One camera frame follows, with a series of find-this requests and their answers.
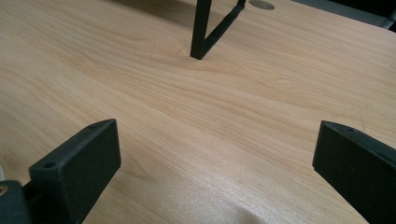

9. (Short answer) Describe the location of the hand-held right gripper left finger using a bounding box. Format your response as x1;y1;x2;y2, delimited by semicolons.
28;118;122;224

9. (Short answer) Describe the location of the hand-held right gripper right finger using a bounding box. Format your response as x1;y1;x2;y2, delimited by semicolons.
312;119;396;224

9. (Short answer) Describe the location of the black metal shelf rack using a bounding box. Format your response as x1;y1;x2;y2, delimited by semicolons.
190;0;247;61

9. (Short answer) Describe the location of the round grey cable grommet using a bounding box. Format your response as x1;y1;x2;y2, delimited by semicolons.
247;0;276;11

